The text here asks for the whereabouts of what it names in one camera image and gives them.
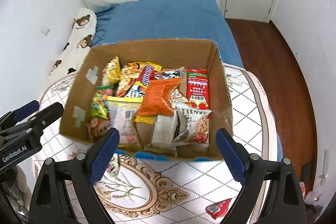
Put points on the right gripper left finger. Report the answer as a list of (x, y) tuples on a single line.
[(51, 203)]

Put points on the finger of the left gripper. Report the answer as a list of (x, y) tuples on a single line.
[(11, 118), (36, 122)]

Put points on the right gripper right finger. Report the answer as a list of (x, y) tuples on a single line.
[(284, 202)]

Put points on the brown red snack packet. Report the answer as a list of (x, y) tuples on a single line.
[(97, 127)]

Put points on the fruit candy bag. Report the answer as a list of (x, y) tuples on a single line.
[(99, 105)]

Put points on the white cranberry cookie packet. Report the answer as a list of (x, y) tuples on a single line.
[(193, 126)]

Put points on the grey translucent snack packet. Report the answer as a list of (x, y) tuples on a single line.
[(163, 136)]

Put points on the orange snack packet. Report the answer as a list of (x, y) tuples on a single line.
[(157, 99)]

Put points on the yellow translucent snack packet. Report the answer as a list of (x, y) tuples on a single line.
[(122, 113)]

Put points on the pale green snack packet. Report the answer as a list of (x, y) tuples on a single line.
[(113, 167)]

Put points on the small red snack packet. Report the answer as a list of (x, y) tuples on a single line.
[(218, 209)]

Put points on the yellow panda snack packet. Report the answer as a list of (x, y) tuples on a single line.
[(111, 73)]

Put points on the bear print long pillow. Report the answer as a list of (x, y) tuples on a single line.
[(77, 47)]

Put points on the yellow instant noodle bag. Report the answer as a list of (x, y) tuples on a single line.
[(135, 78)]

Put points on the brown panda snack packet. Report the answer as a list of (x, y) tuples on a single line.
[(170, 74)]

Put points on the blue bed mattress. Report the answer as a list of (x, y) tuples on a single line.
[(162, 19)]

